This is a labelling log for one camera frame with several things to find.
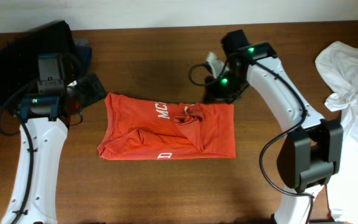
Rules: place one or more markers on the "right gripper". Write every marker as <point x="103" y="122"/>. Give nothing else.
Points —
<point x="217" y="93"/>

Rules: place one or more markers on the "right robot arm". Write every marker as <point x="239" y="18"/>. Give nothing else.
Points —
<point x="311" y="152"/>

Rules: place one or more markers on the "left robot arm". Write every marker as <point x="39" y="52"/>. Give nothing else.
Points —
<point x="43" y="108"/>

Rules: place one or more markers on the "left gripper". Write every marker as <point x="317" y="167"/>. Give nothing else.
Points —
<point x="89" y="88"/>

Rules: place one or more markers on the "black folded garment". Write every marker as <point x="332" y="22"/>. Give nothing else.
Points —
<point x="19" y="59"/>

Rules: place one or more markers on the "white t-shirt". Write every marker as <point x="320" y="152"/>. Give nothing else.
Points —
<point x="338" y="67"/>

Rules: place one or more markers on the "navy blue folded garment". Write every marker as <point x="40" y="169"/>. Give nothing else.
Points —
<point x="85" y="56"/>

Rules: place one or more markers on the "orange red printed t-shirt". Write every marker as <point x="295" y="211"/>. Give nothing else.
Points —
<point x="153" y="130"/>

